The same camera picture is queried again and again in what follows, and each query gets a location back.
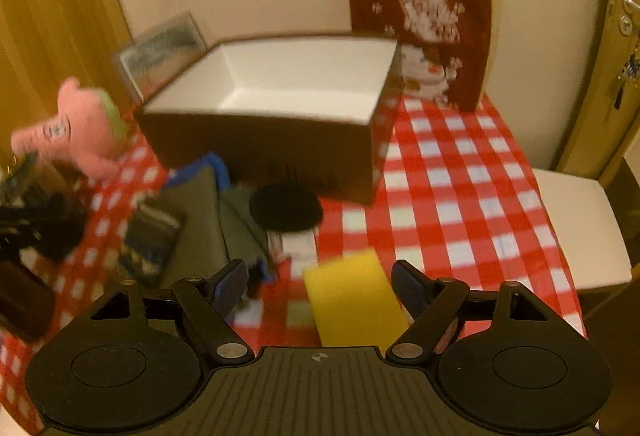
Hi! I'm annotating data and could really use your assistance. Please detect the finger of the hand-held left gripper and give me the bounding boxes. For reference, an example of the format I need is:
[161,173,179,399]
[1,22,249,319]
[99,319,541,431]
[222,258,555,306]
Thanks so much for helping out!
[0,152,41,198]

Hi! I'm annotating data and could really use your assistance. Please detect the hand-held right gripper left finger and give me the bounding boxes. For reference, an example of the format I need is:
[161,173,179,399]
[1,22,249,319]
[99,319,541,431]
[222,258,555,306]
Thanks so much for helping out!
[87,259,251,362]

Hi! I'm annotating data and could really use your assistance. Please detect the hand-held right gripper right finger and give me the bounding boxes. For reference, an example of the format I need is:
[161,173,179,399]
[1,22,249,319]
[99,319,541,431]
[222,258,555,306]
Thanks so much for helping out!
[385,259,551,362]

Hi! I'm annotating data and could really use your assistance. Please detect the yellow sponge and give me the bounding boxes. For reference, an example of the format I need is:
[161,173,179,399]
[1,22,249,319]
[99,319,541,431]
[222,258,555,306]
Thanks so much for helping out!
[302,250,412,347]

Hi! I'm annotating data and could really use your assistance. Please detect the grey cloth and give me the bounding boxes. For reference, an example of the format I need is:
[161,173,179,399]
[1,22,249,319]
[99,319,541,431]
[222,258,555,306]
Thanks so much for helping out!
[160,166,273,289]

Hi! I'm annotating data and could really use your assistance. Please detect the pink plush toy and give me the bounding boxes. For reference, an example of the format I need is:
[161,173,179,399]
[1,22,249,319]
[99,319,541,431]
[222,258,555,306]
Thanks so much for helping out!
[11,77,133,179]

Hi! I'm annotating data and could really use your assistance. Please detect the red patterned white packet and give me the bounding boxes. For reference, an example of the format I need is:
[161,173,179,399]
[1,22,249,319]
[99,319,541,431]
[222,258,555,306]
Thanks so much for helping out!
[266,229,319,263]

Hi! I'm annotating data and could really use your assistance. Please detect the black round pad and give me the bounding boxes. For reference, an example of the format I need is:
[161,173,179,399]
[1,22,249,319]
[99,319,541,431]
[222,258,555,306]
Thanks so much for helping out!
[249,183,323,233]

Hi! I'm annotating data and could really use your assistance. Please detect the brown cardboard box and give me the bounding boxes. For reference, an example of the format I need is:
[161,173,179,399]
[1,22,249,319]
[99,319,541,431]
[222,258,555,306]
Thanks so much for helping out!
[134,32,404,206]

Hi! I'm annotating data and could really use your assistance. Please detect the dark blue packet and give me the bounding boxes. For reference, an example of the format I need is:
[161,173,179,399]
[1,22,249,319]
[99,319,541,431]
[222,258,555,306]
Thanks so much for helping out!
[119,197,185,278]

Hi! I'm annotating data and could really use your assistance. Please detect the blue cloth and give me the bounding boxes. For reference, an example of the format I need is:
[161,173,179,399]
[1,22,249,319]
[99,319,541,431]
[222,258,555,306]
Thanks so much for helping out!
[174,153,232,191]

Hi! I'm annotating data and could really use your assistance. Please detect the white stool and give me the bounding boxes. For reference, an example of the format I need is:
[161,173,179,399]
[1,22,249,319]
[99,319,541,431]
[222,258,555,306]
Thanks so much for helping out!
[531,169,632,293]

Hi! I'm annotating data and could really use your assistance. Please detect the wooden door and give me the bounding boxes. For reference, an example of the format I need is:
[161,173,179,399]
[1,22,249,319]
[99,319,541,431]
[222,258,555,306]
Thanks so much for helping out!
[554,0,640,189]

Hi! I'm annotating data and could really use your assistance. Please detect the hanging keys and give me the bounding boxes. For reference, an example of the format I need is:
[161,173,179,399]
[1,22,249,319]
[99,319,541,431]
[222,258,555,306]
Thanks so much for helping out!
[614,52,640,111]

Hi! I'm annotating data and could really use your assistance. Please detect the wooden wall panel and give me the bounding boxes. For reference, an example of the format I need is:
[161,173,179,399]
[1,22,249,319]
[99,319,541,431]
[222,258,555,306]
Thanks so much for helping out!
[0,0,136,167]

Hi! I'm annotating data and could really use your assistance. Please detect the clear picture frame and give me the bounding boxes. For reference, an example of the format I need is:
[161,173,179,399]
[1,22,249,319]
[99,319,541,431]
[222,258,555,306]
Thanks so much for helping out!
[112,11,208,106]

